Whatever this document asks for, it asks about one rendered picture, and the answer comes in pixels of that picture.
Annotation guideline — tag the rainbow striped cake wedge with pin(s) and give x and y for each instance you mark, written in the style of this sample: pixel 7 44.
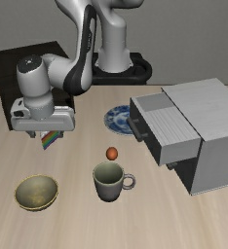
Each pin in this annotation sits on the rainbow striped cake wedge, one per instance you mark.
pixel 49 139

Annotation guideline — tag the grey cabinet drawer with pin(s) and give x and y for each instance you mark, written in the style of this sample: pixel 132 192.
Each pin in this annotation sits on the grey cabinet drawer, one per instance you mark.
pixel 171 129

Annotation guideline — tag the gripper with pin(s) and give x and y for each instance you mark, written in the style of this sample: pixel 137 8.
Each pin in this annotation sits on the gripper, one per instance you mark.
pixel 47 123

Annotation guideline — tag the small orange ball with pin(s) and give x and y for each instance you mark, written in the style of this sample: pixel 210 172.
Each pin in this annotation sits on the small orange ball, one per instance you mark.
pixel 112 153

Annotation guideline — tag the grey cabinet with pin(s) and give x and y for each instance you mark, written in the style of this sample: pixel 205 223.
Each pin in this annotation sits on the grey cabinet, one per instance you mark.
pixel 213 129

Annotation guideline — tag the olive bowl with yellow rim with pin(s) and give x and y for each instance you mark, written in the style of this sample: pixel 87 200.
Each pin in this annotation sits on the olive bowl with yellow rim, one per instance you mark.
pixel 36 193

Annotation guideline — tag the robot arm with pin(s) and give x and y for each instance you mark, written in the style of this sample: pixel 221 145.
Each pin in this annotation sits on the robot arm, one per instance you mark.
pixel 112 42

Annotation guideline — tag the grey-green mug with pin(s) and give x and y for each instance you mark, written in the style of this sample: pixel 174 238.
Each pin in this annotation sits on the grey-green mug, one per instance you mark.
pixel 108 184

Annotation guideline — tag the blue and white plate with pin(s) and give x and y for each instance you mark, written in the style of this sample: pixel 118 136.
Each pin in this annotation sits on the blue and white plate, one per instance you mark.
pixel 116 120

